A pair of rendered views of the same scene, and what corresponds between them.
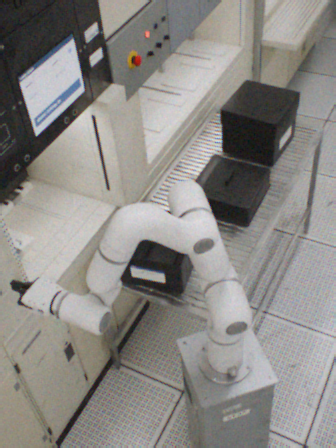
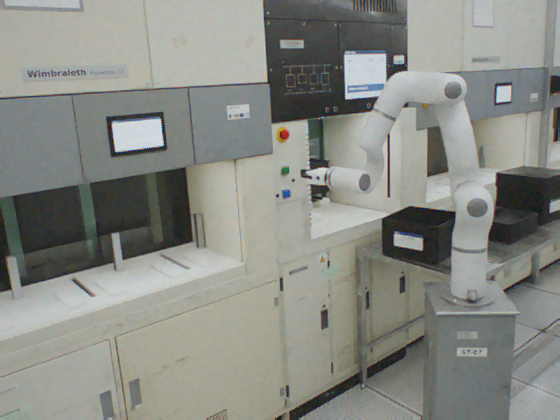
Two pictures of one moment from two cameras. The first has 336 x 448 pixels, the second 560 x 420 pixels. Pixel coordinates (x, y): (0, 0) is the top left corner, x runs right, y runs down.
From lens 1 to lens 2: 1.26 m
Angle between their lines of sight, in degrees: 36
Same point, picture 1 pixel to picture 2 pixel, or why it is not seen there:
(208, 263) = (457, 134)
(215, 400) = (450, 311)
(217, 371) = (457, 297)
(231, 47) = not seen: hidden behind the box
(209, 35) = (497, 164)
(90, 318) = (354, 173)
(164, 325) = (416, 371)
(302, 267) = not seen: outside the picture
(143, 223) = (409, 78)
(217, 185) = not seen: hidden behind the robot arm
